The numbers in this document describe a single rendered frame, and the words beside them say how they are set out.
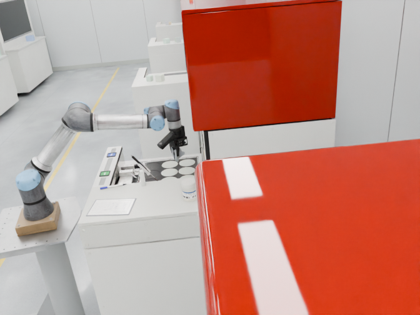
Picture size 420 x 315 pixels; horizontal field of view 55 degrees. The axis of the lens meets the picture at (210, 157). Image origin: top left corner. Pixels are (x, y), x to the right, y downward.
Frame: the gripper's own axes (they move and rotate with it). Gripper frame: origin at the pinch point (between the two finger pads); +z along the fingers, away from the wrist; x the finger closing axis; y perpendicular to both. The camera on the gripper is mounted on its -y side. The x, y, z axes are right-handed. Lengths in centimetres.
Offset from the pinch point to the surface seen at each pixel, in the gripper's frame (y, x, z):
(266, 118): 35, -40, -26
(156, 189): -22.4, -18.4, 2.8
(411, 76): 170, -37, -20
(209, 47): 12, -26, -65
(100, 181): -41.6, 12.9, 3.6
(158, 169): -5.1, 14.5, 9.4
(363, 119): 203, 22, 35
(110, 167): -30.9, 24.8, 3.3
